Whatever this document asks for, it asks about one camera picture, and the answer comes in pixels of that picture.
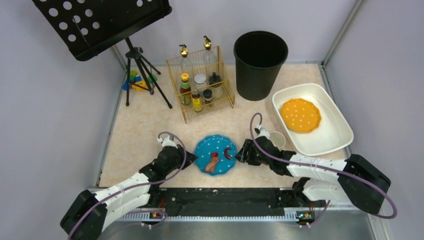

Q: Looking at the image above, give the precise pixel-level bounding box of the pink mug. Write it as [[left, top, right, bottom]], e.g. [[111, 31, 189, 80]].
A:
[[269, 131, 286, 150]]

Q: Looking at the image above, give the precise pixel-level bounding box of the black perforated music stand tray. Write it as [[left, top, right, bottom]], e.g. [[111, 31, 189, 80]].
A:
[[33, 0, 172, 62]]

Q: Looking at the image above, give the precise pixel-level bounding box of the lime green toy block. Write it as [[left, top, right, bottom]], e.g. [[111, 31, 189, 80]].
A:
[[129, 70, 137, 82]]

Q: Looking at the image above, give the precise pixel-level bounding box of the black lid grinder jar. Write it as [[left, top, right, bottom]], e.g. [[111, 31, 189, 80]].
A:
[[208, 72, 223, 99]]

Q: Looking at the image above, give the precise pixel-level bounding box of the black cap spice bottle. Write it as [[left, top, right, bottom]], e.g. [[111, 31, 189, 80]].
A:
[[203, 89, 213, 107]]

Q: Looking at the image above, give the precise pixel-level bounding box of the curved dark sausage piece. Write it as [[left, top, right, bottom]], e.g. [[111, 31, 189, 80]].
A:
[[223, 147, 232, 161]]

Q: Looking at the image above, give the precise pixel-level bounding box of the clear bottle gold pump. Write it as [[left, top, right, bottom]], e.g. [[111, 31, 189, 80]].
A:
[[179, 44, 195, 87], [203, 35, 219, 78]]

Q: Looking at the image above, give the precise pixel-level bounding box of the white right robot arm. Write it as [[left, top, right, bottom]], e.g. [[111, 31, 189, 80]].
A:
[[235, 136, 392, 215]]

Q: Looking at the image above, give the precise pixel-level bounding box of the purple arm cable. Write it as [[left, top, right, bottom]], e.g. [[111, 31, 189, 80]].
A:
[[249, 112, 398, 228], [67, 131, 188, 240]]

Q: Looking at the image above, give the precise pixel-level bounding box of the blue dotted plate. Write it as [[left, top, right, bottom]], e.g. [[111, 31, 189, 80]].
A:
[[194, 134, 238, 176]]

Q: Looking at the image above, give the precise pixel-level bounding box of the silver lid shaker jar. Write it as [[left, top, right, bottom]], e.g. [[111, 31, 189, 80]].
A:
[[194, 73, 208, 98]]

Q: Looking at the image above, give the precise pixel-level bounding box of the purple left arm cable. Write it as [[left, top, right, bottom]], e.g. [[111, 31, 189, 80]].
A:
[[67, 131, 188, 240]]

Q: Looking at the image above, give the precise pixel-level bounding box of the yellow dotted plate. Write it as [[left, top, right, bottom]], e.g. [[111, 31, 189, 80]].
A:
[[279, 98, 322, 134]]

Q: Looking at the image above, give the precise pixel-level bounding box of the small yellow spice bottle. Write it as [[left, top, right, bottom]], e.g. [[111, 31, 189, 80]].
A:
[[191, 89, 203, 113]]

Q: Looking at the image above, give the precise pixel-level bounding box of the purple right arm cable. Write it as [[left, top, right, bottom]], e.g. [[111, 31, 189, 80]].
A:
[[249, 112, 398, 228]]

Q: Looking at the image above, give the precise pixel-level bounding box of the yellow cap sauce bottle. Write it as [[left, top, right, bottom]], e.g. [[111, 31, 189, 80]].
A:
[[179, 72, 191, 105]]

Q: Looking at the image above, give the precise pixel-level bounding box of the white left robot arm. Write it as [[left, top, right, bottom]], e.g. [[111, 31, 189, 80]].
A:
[[59, 145, 198, 240]]

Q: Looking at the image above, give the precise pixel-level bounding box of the black tripod stand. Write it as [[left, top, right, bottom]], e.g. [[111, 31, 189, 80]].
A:
[[124, 37, 173, 109]]

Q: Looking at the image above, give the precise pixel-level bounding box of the aluminium frame rail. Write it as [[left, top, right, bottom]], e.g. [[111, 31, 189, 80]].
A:
[[77, 187, 382, 223]]

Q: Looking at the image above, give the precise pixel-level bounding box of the blue toy block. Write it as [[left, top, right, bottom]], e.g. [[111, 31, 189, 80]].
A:
[[122, 75, 143, 91]]

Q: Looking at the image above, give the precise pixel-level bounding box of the white plastic basin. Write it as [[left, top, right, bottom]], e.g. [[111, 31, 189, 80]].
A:
[[272, 83, 354, 156]]

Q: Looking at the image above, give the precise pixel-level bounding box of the yellow toy block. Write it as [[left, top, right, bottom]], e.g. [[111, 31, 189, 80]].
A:
[[132, 80, 149, 92]]

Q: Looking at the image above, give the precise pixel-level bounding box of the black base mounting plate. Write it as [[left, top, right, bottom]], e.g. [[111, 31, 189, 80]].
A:
[[147, 187, 326, 217]]

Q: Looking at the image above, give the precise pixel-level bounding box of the yellow wire rack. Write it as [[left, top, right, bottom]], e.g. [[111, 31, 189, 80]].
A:
[[166, 45, 236, 123]]

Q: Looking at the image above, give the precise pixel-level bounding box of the black plastic trash bin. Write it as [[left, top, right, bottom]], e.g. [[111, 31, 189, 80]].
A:
[[233, 30, 289, 101]]

